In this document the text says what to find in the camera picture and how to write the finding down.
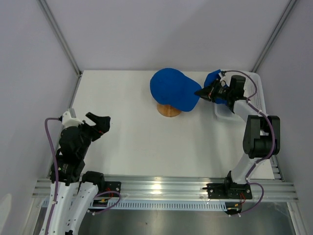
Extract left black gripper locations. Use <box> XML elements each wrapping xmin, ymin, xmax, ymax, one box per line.
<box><xmin>74</xmin><ymin>112</ymin><xmax>110</xmax><ymax>157</ymax></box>

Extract aluminium mounting rail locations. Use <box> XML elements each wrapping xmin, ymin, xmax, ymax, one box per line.
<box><xmin>31</xmin><ymin>159</ymin><xmax>300</xmax><ymax>203</ymax></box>

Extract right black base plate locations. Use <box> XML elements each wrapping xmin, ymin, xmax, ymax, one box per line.
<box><xmin>202</xmin><ymin>183</ymin><xmax>252</xmax><ymax>200</ymax></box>

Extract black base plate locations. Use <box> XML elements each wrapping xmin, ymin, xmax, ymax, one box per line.
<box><xmin>104</xmin><ymin>181</ymin><xmax>122</xmax><ymax>197</ymax></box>
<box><xmin>202</xmin><ymin>183</ymin><xmax>252</xmax><ymax>200</ymax></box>

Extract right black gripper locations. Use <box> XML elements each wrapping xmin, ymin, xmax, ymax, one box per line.
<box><xmin>195</xmin><ymin>79</ymin><xmax>232</xmax><ymax>103</ymax></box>

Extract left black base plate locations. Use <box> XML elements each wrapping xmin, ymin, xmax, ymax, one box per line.
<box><xmin>104</xmin><ymin>181</ymin><xmax>122</xmax><ymax>197</ymax></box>

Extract white slotted cable duct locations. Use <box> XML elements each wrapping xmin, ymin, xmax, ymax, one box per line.
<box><xmin>112</xmin><ymin>200</ymin><xmax>227</xmax><ymax>212</ymax></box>

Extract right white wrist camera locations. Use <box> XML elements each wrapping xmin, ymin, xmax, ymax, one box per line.
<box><xmin>218</xmin><ymin>71</ymin><xmax>227</xmax><ymax>86</ymax></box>

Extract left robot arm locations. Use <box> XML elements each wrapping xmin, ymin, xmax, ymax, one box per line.
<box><xmin>40</xmin><ymin>109</ymin><xmax>111</xmax><ymax>235</ymax></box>

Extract blue cap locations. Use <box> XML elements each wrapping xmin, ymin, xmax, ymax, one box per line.
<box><xmin>204</xmin><ymin>70</ymin><xmax>227</xmax><ymax>105</ymax></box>
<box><xmin>150</xmin><ymin>68</ymin><xmax>201</xmax><ymax>112</ymax></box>

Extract wooden hat stand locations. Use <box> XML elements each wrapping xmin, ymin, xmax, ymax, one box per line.
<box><xmin>157</xmin><ymin>103</ymin><xmax>182</xmax><ymax>118</ymax></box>

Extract left frame post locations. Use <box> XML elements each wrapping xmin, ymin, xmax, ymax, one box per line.
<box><xmin>37</xmin><ymin>0</ymin><xmax>82</xmax><ymax>77</ymax></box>

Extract frame post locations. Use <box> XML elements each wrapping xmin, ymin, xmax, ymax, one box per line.
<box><xmin>250</xmin><ymin>0</ymin><xmax>299</xmax><ymax>72</ymax></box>
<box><xmin>37</xmin><ymin>0</ymin><xmax>82</xmax><ymax>77</ymax></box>

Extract white plastic basket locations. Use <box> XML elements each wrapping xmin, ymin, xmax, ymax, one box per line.
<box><xmin>214</xmin><ymin>71</ymin><xmax>266</xmax><ymax>123</ymax></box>

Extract right frame post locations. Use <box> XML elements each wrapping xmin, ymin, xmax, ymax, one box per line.
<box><xmin>250</xmin><ymin>0</ymin><xmax>299</xmax><ymax>72</ymax></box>

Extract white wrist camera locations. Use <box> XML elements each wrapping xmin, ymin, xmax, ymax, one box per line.
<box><xmin>60</xmin><ymin>108</ymin><xmax>83</xmax><ymax>128</ymax></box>
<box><xmin>218</xmin><ymin>71</ymin><xmax>227</xmax><ymax>86</ymax></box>

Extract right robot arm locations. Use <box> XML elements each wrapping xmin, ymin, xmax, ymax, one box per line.
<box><xmin>195</xmin><ymin>70</ymin><xmax>280</xmax><ymax>200</ymax></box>

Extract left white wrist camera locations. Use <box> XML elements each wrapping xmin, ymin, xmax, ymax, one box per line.
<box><xmin>60</xmin><ymin>108</ymin><xmax>83</xmax><ymax>128</ymax></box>

